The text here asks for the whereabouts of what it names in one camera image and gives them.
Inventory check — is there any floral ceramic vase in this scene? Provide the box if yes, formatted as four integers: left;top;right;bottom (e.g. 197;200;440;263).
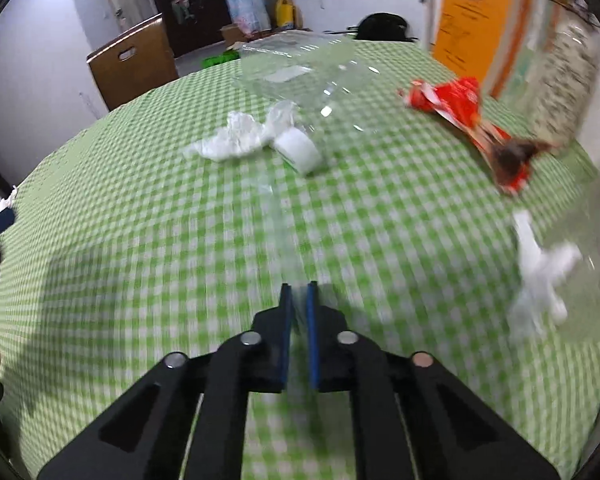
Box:
525;20;600;141

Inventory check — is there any white tape roll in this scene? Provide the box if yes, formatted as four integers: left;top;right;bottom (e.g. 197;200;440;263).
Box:
272;129;326;177

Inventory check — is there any dark entrance door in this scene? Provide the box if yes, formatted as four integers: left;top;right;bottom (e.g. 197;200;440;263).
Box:
142;0;231;58

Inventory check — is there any brown wooden chair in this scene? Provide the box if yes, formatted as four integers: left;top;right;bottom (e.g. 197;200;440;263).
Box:
86;14;180;112

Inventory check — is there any clear plastic film strip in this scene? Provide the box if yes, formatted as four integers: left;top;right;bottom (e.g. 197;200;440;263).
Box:
260;175;306;321

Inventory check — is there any orange paper bag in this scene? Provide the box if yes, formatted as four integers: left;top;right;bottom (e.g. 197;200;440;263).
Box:
432;0;531;98

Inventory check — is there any yellow tote bag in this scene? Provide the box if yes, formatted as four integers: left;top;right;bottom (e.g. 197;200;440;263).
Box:
275;0;296;28

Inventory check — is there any crumpled white tissue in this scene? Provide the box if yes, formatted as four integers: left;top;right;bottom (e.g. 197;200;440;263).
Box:
509;210;583;338

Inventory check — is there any clear plastic container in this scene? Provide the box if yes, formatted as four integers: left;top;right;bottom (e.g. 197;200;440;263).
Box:
235;30;381;131

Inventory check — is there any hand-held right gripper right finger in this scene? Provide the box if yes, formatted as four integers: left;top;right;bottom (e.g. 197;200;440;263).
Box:
305;281;563;480

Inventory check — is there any green checked tablecloth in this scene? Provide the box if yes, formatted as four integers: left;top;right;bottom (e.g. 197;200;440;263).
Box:
0;40;600;480

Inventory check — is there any red snack wrapper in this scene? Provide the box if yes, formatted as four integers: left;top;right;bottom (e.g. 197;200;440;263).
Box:
397;77;556;196

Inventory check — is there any crumpled white plastic wrap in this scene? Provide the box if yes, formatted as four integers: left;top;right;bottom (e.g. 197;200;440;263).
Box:
182;110;273;162

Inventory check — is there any cardboard box with flaps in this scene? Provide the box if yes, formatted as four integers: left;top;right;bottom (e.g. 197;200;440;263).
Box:
220;25;253;48

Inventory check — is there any light wooden door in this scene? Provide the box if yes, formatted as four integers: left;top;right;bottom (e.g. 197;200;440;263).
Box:
101;0;133;33

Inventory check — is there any black bag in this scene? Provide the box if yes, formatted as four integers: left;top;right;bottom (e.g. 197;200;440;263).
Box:
352;12;416;43

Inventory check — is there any blue patterned bag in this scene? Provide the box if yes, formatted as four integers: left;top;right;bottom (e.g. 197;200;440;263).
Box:
228;0;272;36

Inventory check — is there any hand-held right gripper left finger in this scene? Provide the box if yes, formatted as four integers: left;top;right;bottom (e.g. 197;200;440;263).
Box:
37;282;293;480

